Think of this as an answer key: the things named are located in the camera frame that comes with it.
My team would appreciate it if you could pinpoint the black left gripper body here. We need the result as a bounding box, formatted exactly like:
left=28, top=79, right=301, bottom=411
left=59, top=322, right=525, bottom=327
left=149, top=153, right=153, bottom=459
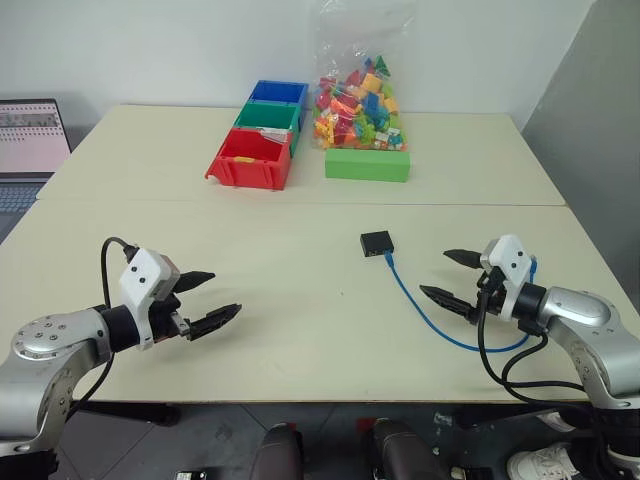
left=149, top=293, right=194, bottom=344

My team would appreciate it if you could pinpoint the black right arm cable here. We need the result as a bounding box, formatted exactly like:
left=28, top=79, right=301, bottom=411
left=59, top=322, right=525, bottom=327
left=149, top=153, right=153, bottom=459
left=474, top=292, right=601, bottom=407

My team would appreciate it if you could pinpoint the clear bag of coloured blocks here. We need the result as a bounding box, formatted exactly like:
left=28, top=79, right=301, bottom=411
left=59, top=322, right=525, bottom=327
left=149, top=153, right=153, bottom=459
left=308, top=0, right=419, bottom=152

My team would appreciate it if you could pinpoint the green plastic storage bin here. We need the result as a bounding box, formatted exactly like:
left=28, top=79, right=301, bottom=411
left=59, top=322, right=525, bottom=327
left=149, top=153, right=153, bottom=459
left=233, top=100, right=305, bottom=152

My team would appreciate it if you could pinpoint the blue plastic storage bin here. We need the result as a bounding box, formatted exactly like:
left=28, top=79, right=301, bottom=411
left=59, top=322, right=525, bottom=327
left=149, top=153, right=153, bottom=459
left=247, top=79, right=310, bottom=125

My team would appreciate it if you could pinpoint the dark rounded shape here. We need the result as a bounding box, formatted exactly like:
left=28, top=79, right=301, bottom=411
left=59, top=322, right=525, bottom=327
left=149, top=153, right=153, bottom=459
left=358, top=416, right=452, bottom=480
left=248, top=422, right=306, bottom=480

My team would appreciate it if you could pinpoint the blue cable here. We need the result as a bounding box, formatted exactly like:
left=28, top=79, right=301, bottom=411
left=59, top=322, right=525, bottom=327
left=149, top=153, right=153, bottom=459
left=383, top=251, right=540, bottom=354

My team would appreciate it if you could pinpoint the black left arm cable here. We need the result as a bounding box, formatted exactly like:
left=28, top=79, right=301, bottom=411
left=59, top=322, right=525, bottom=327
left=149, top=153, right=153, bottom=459
left=63, top=236, right=138, bottom=426

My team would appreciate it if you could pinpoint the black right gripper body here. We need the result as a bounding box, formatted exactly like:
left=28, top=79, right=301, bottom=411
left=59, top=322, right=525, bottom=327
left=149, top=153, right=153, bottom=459
left=469, top=266, right=508, bottom=324

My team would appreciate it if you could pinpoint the red plastic storage bin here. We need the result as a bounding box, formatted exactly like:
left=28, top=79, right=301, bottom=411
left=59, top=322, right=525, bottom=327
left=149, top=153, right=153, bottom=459
left=203, top=127, right=294, bottom=193

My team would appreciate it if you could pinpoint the grey partition panel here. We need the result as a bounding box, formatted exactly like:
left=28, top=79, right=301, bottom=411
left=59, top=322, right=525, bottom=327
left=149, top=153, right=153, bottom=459
left=519, top=0, right=640, bottom=321

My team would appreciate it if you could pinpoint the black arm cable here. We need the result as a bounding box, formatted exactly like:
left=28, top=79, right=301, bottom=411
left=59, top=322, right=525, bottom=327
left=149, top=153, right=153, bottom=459
left=63, top=236, right=138, bottom=426
left=474, top=292, right=601, bottom=407

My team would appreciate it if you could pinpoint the green rectangular block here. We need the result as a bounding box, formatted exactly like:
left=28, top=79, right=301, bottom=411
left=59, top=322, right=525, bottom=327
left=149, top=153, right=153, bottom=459
left=323, top=147, right=413, bottom=185

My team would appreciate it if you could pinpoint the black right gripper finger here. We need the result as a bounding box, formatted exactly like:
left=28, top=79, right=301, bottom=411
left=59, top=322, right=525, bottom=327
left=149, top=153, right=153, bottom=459
left=418, top=284, right=477, bottom=322
left=442, top=247, right=484, bottom=270

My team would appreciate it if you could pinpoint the clear plastic wrapper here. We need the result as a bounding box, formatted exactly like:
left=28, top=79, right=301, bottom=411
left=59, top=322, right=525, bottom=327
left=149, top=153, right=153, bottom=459
left=258, top=126, right=294, bottom=147

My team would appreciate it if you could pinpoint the small black box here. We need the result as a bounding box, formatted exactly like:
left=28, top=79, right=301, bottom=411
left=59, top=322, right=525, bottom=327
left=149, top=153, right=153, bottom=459
left=358, top=229, right=397, bottom=259

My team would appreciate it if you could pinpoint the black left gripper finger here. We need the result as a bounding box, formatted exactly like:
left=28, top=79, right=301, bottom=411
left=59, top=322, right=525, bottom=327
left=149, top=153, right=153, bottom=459
left=188, top=302, right=244, bottom=343
left=172, top=270, right=217, bottom=297

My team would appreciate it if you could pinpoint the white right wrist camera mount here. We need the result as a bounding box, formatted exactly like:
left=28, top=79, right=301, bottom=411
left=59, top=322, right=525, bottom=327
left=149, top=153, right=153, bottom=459
left=486, top=234, right=534, bottom=321

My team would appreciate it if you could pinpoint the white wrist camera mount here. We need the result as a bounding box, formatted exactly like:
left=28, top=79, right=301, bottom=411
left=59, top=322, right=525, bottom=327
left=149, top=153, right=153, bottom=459
left=486, top=234, right=534, bottom=321
left=118, top=247, right=181, bottom=352

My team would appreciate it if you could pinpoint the grey laptop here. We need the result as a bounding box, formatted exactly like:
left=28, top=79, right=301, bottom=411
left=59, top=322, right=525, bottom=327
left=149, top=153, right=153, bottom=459
left=0, top=97, right=74, bottom=214

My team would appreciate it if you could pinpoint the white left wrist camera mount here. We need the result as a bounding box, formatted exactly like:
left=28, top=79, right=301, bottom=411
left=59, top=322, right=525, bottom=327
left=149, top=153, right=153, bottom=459
left=118, top=247, right=181, bottom=352

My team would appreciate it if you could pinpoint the white sneaker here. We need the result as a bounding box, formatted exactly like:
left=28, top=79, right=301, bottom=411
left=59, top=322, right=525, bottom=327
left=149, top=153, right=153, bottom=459
left=506, top=441, right=577, bottom=480
left=536, top=409, right=577, bottom=434

